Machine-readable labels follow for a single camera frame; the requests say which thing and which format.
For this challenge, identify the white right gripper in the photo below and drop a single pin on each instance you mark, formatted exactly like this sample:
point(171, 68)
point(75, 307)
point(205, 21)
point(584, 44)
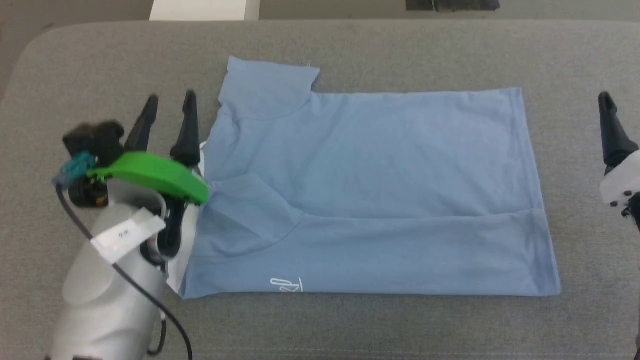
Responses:
point(625, 180)

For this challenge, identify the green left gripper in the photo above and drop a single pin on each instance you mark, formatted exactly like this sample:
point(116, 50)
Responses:
point(155, 175)

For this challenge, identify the light blue polo shirt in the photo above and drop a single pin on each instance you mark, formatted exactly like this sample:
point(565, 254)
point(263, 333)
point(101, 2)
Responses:
point(375, 175)

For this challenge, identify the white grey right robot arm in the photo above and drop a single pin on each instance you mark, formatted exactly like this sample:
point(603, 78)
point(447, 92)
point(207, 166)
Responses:
point(634, 210)

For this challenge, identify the black left gripper motor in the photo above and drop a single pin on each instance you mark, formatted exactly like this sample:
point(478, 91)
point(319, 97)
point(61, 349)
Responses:
point(87, 192)

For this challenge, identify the white paper label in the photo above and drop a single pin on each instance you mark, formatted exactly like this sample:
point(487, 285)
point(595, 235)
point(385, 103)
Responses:
point(125, 235)

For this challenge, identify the white box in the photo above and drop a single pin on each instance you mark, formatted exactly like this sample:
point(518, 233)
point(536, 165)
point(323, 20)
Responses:
point(200, 10)

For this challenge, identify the black floor plate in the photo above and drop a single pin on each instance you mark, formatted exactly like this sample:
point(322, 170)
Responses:
point(450, 5)

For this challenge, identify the grey fabric sofa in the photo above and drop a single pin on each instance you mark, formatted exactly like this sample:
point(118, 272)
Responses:
point(350, 325)

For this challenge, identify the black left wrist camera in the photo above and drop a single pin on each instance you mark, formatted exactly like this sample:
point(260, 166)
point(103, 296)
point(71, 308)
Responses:
point(100, 140)

